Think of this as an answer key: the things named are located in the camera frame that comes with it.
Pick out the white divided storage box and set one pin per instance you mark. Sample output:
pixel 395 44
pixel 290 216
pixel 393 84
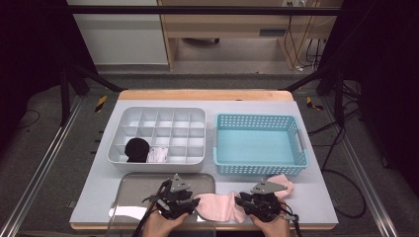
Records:
pixel 178 131

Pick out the black curtain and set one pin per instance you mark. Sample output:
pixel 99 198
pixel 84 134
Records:
pixel 26 49
pixel 388 65

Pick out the person's right hand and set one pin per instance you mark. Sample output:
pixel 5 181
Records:
pixel 275 228

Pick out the aluminium rail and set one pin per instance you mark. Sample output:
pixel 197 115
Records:
pixel 382 217
pixel 66 121

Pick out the yellow black tape strip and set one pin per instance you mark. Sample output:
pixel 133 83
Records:
pixel 309 102
pixel 100 103

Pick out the wooden desk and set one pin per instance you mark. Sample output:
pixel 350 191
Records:
pixel 230 24

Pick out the white cabinet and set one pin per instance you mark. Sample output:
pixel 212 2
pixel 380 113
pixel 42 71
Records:
pixel 122 39

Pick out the black horizontal bar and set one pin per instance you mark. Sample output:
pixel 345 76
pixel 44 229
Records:
pixel 197 10

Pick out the translucent grey box lid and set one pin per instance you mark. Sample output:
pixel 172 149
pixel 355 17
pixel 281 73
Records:
pixel 138 191

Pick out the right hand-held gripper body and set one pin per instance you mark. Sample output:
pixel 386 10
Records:
pixel 265 205

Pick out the light blue perforated basket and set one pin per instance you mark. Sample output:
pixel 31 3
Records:
pixel 260 144

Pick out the white ribbed sock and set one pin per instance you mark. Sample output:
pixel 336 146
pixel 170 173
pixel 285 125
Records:
pixel 162 154
pixel 154 154

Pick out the black sock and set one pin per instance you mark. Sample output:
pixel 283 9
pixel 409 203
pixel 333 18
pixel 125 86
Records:
pixel 136 146
pixel 136 157

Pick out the black metal stand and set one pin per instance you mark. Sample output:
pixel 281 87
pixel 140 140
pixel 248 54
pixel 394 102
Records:
pixel 64 98
pixel 338 98

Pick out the person's left hand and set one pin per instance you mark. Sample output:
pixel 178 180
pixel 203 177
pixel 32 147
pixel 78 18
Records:
pixel 161 227

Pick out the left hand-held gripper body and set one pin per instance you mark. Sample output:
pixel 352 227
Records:
pixel 173 204

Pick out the pink sock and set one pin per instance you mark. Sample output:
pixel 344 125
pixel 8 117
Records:
pixel 285 186
pixel 219 207

